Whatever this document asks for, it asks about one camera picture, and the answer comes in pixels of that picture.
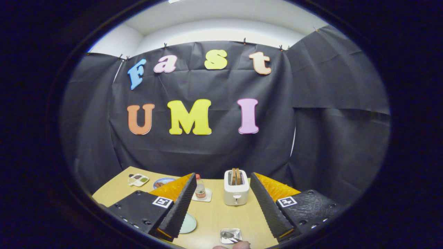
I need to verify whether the white toaster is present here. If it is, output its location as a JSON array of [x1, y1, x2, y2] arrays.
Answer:
[[224, 169, 250, 206]]

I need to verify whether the small square metal tray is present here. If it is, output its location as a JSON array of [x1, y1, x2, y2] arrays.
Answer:
[[220, 228, 243, 245]]

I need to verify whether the metal spoon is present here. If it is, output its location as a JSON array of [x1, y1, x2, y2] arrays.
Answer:
[[223, 232, 247, 243]]

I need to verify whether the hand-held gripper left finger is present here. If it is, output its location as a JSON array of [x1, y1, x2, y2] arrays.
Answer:
[[104, 173, 197, 242]]

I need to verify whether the white square coaster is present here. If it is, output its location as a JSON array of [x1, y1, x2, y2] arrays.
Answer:
[[191, 188, 212, 202]]

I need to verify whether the light green plate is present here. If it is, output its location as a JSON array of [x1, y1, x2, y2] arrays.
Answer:
[[179, 213, 197, 234]]

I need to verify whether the white divided condiment dish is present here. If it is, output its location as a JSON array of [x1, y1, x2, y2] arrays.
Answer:
[[128, 174, 150, 187]]

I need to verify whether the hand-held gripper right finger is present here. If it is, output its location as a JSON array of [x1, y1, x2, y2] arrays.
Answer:
[[249, 172, 345, 242]]

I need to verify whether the blue plate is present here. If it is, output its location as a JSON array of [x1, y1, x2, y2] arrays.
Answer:
[[153, 177, 176, 189]]

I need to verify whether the clear bottle with red cap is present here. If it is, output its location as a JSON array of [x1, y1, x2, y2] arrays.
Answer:
[[195, 174, 207, 199]]

